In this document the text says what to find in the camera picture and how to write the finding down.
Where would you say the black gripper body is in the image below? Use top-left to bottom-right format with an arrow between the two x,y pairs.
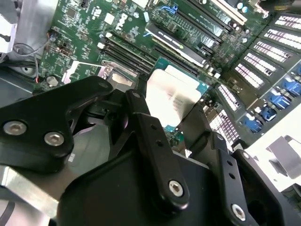
57,94 -> 230,226

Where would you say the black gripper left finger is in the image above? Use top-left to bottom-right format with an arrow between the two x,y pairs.
0,74 -> 191,212

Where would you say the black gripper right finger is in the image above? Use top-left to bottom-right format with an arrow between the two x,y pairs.
182,103 -> 301,226

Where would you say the silver CPU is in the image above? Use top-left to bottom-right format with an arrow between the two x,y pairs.
144,56 -> 210,134

